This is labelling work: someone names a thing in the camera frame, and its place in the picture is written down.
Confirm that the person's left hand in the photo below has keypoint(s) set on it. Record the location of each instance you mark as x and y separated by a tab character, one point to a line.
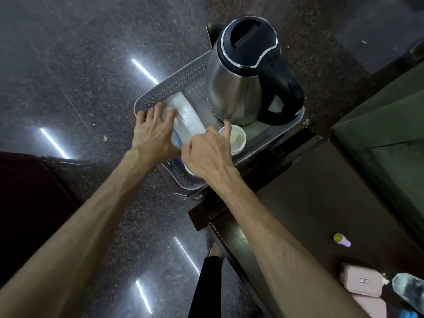
154	137

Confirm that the person's right hand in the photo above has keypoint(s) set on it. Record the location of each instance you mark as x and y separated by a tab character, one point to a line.
210	153

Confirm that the person's left little finger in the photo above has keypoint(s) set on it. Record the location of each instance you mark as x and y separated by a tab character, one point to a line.
141	117

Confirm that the person's right little finger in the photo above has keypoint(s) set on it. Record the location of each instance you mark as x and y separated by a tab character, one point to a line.
227	128

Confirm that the person's left thumb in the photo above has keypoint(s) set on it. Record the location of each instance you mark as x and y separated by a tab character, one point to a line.
170	116

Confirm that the white plastic zip bag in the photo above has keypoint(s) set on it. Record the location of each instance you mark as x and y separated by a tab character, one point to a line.
188	117

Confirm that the person's left forearm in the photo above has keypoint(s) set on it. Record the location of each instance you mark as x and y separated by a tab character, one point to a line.
76	235

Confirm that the person's right forearm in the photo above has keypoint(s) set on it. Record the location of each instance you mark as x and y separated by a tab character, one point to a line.
275	241

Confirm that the white paper cup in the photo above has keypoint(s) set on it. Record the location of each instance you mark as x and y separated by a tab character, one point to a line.
237	139

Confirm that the grey perforated plastic tray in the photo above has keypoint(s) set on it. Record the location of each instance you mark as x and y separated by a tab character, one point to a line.
195	79

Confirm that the dark wooden table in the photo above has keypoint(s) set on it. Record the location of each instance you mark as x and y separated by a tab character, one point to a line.
311	198

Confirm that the person's foot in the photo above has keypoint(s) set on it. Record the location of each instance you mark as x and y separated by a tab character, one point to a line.
216	251

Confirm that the dark maroon furniture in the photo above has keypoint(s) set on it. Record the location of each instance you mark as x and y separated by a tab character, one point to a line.
29	201

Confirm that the green upholstered sofa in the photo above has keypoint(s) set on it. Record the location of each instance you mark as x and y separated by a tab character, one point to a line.
387	129

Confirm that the person's black trouser leg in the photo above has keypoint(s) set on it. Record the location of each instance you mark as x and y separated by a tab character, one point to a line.
207	288

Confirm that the small purple bottle yellow cap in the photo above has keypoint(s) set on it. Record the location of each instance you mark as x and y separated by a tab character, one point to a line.
343	240

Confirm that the pink zip pouch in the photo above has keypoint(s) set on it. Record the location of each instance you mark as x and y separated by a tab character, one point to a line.
371	306
362	280

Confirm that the clear plastic water bottle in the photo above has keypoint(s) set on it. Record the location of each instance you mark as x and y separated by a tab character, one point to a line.
409	291

